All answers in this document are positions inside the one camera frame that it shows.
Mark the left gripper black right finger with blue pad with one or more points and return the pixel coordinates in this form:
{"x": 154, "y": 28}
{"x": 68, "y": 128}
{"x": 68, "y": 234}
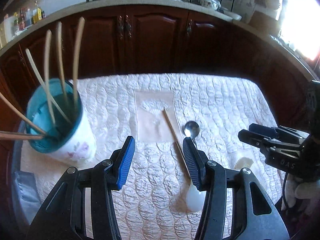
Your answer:
{"x": 254, "y": 214}

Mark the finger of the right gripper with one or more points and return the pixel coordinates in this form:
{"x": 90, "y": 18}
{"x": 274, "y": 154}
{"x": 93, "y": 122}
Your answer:
{"x": 259, "y": 141}
{"x": 267, "y": 129}

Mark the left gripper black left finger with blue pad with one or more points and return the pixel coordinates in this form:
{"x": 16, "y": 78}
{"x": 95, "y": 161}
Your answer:
{"x": 62, "y": 214}

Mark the white ceramic spoon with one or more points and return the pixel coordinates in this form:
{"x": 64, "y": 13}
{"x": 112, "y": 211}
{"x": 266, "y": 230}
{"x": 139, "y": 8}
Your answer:
{"x": 194, "y": 198}

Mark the white gloved hand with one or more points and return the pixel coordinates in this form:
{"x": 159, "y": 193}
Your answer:
{"x": 296, "y": 189}

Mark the metal spoon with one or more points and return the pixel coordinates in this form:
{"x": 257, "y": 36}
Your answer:
{"x": 192, "y": 130}

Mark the wooden chopstick on cloth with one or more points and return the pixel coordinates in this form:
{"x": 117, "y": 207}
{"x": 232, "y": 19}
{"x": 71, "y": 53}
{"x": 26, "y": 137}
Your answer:
{"x": 176, "y": 140}

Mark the white quilted table cloth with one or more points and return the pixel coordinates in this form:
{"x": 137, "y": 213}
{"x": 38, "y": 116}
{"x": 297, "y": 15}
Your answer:
{"x": 151, "y": 205}

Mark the wooden chopstick leaning out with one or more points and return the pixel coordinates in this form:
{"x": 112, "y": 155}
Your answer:
{"x": 19, "y": 136}

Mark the teal rimmed floral utensil cup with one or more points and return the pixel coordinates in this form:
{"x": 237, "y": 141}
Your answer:
{"x": 69, "y": 141}

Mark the wooden chopstick lower left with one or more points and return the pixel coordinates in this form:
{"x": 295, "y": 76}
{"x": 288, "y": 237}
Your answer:
{"x": 20, "y": 115}

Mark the red wooden base cabinets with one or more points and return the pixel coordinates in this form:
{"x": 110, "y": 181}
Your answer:
{"x": 144, "y": 38}

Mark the wooden chopstick tallest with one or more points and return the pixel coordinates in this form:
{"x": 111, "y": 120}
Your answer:
{"x": 76, "y": 56}

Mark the wooden chopstick middle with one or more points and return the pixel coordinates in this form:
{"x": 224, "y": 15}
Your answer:
{"x": 46, "y": 74}

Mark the wooden chopstick right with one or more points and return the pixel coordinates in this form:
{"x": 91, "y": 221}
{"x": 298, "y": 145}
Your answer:
{"x": 60, "y": 59}

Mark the cream microwave oven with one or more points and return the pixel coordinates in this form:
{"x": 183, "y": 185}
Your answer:
{"x": 9, "y": 29}

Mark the red label sauce bottle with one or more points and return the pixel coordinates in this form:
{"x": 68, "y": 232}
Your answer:
{"x": 22, "y": 20}

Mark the yellow oil bottle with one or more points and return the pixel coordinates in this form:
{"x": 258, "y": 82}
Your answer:
{"x": 37, "y": 13}

